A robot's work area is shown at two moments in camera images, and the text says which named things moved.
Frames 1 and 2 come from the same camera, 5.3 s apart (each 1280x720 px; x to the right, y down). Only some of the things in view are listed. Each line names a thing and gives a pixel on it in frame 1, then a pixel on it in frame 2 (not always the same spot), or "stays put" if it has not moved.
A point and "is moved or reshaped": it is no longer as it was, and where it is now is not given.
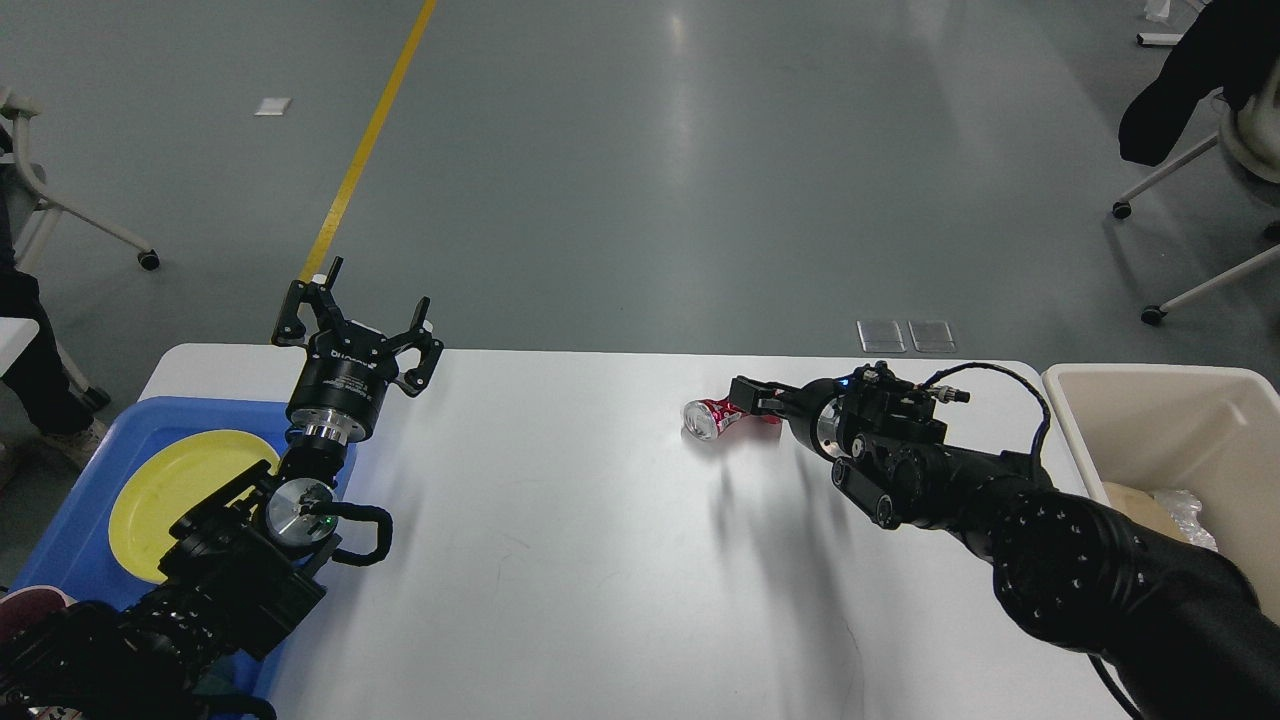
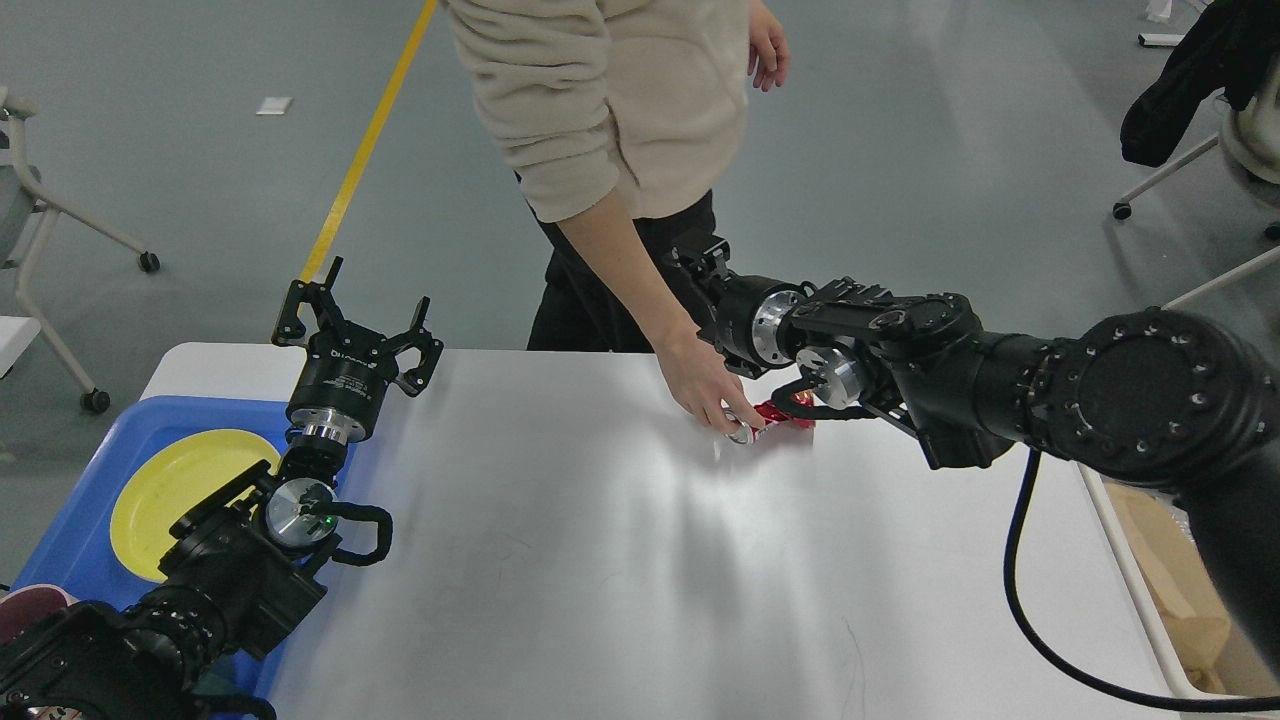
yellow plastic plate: (168, 480) stays put
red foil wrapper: (703, 418) is moved or reshaped
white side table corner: (16, 333) stays put
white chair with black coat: (1232, 55) stays put
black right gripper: (813, 411) -> (745, 326)
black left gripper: (346, 366) stays put
